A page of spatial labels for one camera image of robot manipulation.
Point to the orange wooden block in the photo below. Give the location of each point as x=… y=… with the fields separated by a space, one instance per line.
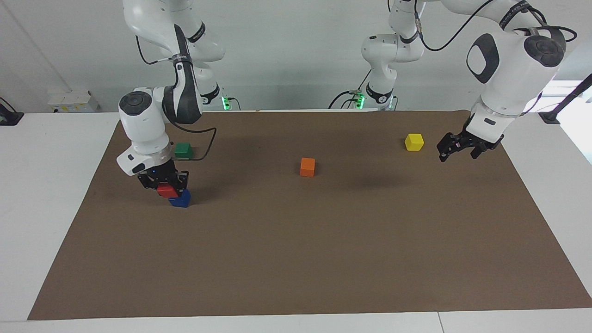
x=307 y=167

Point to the brown table mat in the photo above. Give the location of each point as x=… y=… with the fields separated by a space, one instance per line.
x=296 y=249

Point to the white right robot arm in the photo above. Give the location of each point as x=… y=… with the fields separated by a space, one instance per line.
x=145 y=125

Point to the black table clamp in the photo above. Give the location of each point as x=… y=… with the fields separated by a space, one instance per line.
x=10 y=118

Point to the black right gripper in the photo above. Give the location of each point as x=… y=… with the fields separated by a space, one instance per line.
x=159 y=173

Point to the black stand with pole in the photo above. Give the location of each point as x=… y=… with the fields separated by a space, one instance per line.
x=566 y=104

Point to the red wooden block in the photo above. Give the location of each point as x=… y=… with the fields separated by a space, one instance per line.
x=166 y=190

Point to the yellow wooden block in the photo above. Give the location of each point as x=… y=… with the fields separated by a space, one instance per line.
x=414 y=142

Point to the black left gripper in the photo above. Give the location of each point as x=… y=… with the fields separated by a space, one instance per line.
x=476 y=138

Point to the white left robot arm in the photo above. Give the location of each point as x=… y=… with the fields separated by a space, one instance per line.
x=508 y=60

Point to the green wooden block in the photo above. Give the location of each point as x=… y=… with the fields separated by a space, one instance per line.
x=184 y=150

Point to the blue wooden block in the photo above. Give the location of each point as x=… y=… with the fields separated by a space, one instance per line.
x=182 y=200

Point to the white box with yellow label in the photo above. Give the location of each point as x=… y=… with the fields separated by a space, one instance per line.
x=74 y=102

